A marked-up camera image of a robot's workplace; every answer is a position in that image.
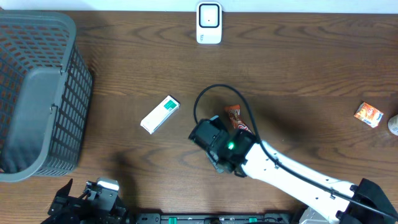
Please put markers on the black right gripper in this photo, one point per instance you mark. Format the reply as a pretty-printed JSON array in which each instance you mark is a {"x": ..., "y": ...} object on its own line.
[{"x": 213, "y": 157}]

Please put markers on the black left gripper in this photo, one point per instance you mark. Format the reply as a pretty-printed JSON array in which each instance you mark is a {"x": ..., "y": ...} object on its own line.
[{"x": 66, "y": 207}]

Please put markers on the red Top chocolate bar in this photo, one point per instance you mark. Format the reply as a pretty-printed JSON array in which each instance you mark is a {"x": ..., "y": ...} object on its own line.
[{"x": 235, "y": 117}]

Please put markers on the white green box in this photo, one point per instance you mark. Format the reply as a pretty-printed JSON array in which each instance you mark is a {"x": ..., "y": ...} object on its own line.
[{"x": 160, "y": 114}]

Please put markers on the orange small snack packet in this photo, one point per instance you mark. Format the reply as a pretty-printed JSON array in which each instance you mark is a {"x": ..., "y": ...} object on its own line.
[{"x": 369, "y": 115}]

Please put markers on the green lid jar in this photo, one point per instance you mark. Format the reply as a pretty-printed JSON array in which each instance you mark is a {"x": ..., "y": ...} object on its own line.
[{"x": 393, "y": 125}]

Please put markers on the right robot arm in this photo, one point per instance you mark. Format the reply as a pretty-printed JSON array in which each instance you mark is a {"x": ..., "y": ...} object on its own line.
[{"x": 337, "y": 201}]

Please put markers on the white barcode scanner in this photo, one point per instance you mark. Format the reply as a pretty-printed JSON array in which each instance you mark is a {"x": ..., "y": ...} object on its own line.
[{"x": 209, "y": 23}]

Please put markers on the grey plastic basket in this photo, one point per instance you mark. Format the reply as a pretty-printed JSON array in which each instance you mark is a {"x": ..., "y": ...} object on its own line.
[{"x": 46, "y": 91}]

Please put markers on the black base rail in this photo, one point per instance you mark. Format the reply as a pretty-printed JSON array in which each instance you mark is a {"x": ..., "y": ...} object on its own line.
[{"x": 257, "y": 218}]

